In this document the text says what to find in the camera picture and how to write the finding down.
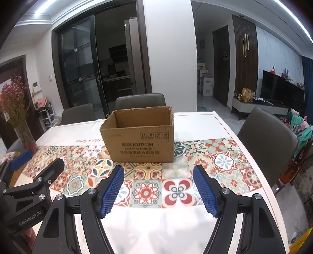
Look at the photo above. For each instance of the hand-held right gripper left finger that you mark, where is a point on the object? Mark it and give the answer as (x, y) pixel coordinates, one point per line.
(111, 193)

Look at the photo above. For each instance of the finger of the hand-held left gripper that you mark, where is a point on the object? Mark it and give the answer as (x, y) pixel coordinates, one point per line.
(49, 171)
(20, 160)

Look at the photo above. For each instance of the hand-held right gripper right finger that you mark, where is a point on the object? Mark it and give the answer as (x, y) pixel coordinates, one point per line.
(206, 190)

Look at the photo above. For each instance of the brown cardboard box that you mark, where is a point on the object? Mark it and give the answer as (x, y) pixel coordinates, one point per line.
(137, 141)

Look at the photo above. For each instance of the grey dining chair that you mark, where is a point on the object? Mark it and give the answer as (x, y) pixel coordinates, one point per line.
(266, 146)
(14, 146)
(139, 101)
(78, 114)

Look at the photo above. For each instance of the white shoe rack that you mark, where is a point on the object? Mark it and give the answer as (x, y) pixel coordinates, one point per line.
(46, 114)

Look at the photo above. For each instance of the pink dried flowers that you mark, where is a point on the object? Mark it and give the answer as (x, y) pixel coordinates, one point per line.
(13, 95)

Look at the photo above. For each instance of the white television cabinet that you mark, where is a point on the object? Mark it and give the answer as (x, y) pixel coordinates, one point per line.
(256, 107)

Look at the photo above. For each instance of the yellow packets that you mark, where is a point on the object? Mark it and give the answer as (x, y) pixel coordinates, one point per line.
(247, 94)

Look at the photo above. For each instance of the white storage drawers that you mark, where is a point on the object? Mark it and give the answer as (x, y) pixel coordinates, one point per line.
(205, 83)

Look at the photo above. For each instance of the teal clothes pile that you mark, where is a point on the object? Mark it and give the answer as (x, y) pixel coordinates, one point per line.
(300, 129)

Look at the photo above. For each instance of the dark glass sliding door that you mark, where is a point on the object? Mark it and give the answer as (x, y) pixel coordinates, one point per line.
(78, 61)

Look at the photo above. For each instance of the dark wooden door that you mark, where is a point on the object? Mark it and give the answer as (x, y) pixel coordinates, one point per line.
(221, 73)

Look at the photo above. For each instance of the black television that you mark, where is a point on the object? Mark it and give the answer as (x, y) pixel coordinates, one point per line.
(281, 88)

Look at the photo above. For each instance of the dark wood panel cabinet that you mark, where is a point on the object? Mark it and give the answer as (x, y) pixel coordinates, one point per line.
(244, 68)

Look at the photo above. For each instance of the silver refrigerator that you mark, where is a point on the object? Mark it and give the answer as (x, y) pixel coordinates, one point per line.
(133, 48)

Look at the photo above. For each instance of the blue curtain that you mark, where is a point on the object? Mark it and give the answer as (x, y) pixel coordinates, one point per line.
(308, 80)

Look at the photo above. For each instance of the white wall control panel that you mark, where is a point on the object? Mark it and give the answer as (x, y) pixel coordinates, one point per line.
(36, 86)

